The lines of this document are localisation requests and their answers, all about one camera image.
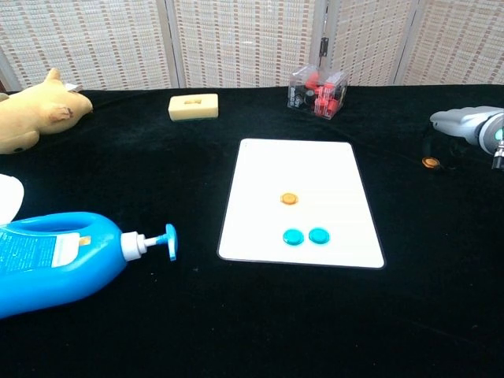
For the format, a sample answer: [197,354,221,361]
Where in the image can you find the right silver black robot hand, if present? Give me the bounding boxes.
[421,106,504,171]

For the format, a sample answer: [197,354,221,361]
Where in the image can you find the teal button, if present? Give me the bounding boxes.
[308,226,332,245]
[282,228,305,248]

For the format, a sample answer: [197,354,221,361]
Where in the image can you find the white rectangular board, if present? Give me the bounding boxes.
[217,137,386,270]

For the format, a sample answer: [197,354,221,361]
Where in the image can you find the clear box with red pieces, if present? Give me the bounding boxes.
[287,65,349,119]

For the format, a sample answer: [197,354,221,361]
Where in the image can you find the woven folding screen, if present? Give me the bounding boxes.
[0,0,504,92]

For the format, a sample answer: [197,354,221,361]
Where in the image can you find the yellow sponge block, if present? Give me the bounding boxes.
[168,93,220,123]

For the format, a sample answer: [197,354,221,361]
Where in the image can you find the black tablecloth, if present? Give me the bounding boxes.
[0,83,504,378]

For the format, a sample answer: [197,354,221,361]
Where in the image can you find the blue pump bottle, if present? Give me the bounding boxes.
[0,211,178,320]

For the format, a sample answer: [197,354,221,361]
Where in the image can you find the tan plush animal toy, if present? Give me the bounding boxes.
[0,67,94,155]

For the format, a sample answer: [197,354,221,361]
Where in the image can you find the white round plate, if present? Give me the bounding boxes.
[0,172,25,225]

